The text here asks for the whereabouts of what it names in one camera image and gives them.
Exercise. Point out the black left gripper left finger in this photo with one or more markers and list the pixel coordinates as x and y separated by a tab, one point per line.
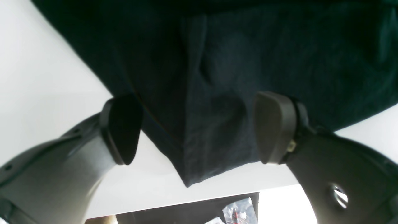
54	182

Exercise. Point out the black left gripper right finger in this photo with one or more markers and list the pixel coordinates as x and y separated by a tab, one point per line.
345	181

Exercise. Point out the black printed T-shirt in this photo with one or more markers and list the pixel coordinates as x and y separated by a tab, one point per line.
196	66

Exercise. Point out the clear plastic bag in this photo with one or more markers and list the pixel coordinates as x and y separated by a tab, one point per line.
239	212

